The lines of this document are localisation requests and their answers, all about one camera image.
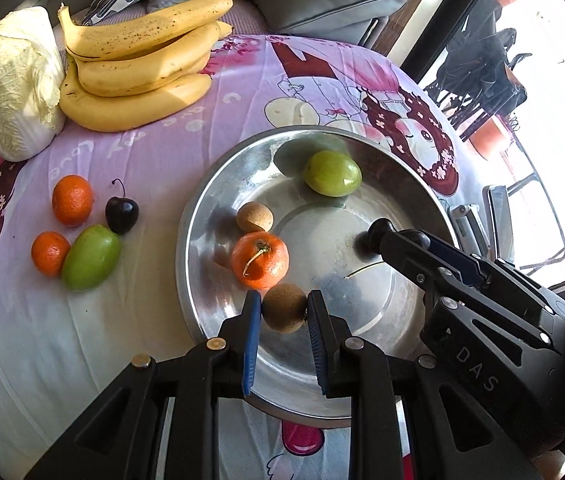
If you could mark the dark cherry long stem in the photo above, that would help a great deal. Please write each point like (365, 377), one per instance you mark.
(121, 212)

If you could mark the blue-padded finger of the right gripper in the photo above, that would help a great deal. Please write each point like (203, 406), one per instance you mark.
(455, 257)
(394, 249)

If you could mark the green jujube in bowl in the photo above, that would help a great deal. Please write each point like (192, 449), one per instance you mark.
(332, 174)

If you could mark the stainless steel round bowl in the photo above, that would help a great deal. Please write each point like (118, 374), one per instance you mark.
(379, 304)

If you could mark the yellow banana bunch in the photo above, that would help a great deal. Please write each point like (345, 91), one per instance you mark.
(125, 75)

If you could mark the black folding chair outside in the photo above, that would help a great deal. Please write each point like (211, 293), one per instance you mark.
(476, 82)

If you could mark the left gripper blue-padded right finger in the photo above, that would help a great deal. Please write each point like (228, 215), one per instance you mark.
(321, 335)

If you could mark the brown longan fruit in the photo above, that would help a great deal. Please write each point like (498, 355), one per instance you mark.
(283, 308)
(254, 217)

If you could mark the pink cartoon print tablecloth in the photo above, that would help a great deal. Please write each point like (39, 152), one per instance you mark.
(88, 226)

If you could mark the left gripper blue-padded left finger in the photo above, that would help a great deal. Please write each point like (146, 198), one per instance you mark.
(251, 320)

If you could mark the white napa cabbage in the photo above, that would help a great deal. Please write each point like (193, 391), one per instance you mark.
(31, 73)

